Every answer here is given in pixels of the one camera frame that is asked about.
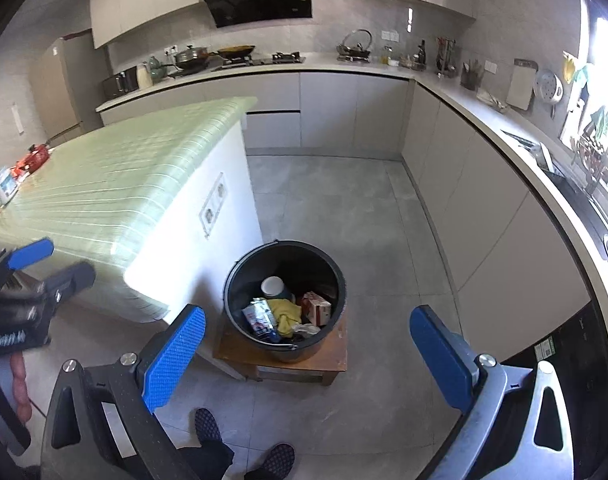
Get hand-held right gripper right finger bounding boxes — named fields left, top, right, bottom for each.
left=409, top=304, right=580, bottom=480

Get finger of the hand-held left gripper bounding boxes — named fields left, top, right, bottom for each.
left=14, top=261, right=97, bottom=307
left=0, top=238, right=55, bottom=283

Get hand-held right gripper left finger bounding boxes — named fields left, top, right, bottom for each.
left=39, top=303, right=208, bottom=480

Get crushed blue white packet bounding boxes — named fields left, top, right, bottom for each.
left=241, top=298, right=280, bottom=338

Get blue patterned paper cup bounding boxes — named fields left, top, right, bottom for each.
left=260, top=276, right=291, bottom=301

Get red white milk carton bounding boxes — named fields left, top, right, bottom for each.
left=301, top=291, right=333, bottom=326

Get black bucket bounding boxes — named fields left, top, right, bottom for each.
left=222, top=240, right=346, bottom=365

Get person's left hand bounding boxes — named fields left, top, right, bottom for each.
left=0, top=354, right=33, bottom=423

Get person's left shoe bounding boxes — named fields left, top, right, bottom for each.
left=194, top=407, right=224, bottom=445

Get person's shoe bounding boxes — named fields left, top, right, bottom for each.
left=261, top=442, right=296, bottom=480
left=194, top=407, right=224, bottom=445

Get white tub with blue label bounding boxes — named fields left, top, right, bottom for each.
left=0, top=166, right=21, bottom=201

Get red enamel pot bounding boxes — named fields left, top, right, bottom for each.
left=15, top=143, right=52, bottom=173

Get person's dark trousers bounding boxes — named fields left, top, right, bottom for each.
left=174, top=439, right=265, bottom=480

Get table with green checked cloth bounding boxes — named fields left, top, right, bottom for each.
left=0, top=96, right=262, bottom=323

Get wooden stool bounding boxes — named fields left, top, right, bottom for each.
left=213, top=305, right=349, bottom=387

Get black built-in appliance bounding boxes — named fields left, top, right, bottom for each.
left=499, top=300, right=608, bottom=480

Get person's right shoe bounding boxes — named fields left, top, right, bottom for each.
left=261, top=442, right=296, bottom=480

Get outlet plate on table side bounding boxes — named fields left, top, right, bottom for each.
left=199, top=172, right=227, bottom=237

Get beige refrigerator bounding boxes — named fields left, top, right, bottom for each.
left=29, top=30, right=107, bottom=146

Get black microwave oven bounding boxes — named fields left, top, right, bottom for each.
left=102, top=66, right=140, bottom=100

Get kitchen counter with cabinets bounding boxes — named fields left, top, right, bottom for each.
left=95, top=55, right=608, bottom=361

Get kitchen sink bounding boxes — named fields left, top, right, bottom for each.
left=501, top=130, right=608, bottom=271

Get grey kettle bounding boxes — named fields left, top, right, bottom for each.
left=146, top=55, right=167, bottom=83

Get steel pot with lid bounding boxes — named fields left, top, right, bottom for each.
left=173, top=45, right=210, bottom=70

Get dish drying rack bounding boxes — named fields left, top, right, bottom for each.
left=571, top=107, right=608, bottom=196

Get dish on counter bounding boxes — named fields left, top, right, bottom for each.
left=476, top=87, right=510, bottom=111

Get wok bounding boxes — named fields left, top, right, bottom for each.
left=209, top=45, right=256, bottom=60

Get black knife holder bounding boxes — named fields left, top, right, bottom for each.
left=460, top=60, right=485, bottom=92

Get white cutting board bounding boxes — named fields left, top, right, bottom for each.
left=506, top=58, right=539, bottom=111

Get gas hob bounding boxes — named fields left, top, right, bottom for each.
left=211, top=51, right=307, bottom=71

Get white colander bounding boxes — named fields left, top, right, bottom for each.
left=533, top=69, right=565, bottom=118

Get utensil rack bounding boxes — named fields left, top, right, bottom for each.
left=435, top=37, right=459, bottom=78

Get yellow blue hanging cloth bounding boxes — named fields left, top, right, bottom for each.
left=563, top=51, right=595, bottom=86

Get window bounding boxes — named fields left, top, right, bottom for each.
left=579, top=0, right=608, bottom=201

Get upper wall cabinets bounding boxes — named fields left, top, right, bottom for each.
left=89, top=0, right=477, bottom=50

